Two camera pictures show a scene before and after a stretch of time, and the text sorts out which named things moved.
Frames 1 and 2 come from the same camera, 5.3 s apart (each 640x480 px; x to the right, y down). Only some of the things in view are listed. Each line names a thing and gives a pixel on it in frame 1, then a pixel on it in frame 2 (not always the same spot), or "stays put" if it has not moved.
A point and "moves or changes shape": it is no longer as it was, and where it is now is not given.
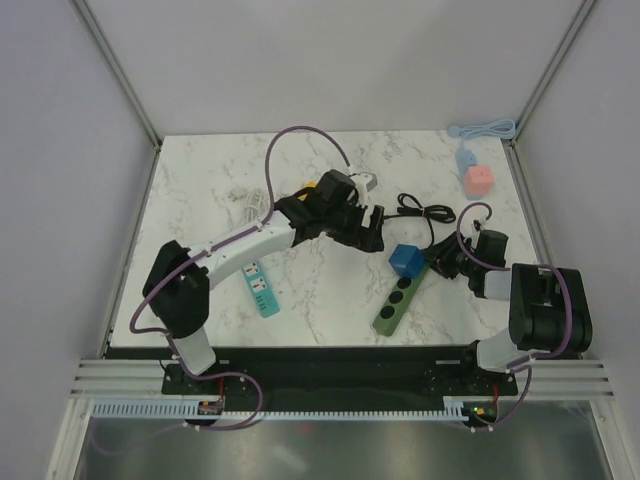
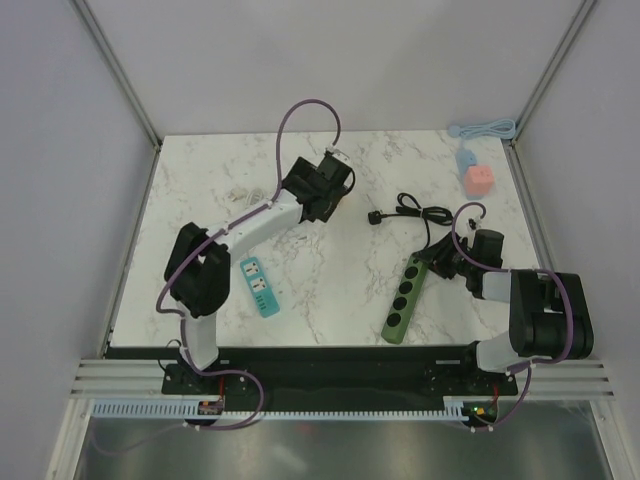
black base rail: x=330 y=373 stays put
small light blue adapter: x=463 y=159 stays put
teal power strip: x=260 y=289 stays put
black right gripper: x=440 y=254 stays put
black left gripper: x=359 y=236 to x=302 y=170
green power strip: x=400 y=299 moves or changes shape
